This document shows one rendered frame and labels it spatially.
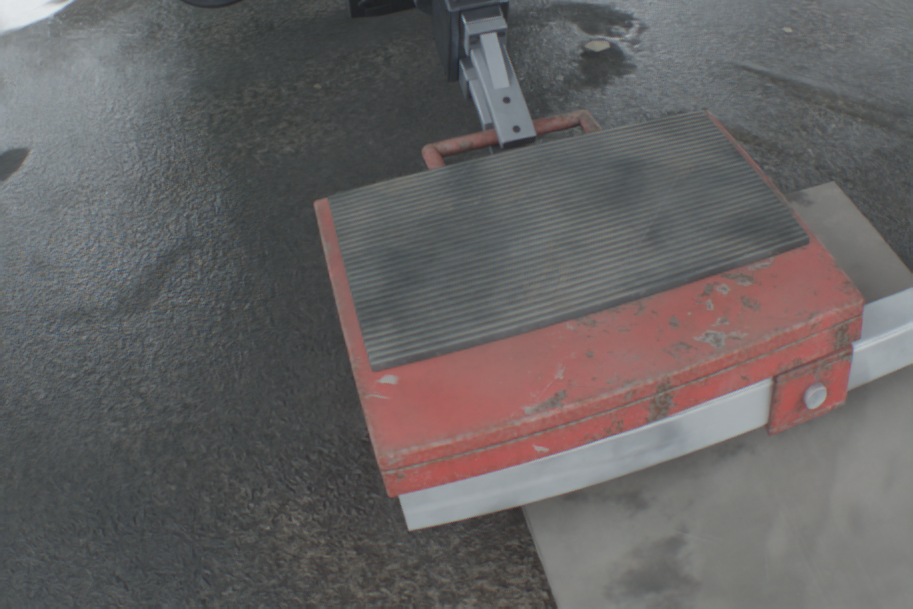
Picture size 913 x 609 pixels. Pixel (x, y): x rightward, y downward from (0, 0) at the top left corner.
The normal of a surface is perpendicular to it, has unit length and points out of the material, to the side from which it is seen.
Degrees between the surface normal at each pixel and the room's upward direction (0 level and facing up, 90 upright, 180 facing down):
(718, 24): 0
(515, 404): 0
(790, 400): 90
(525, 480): 90
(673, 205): 0
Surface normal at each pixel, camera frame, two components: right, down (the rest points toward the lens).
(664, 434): 0.19, 0.51
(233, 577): -0.17, -0.83
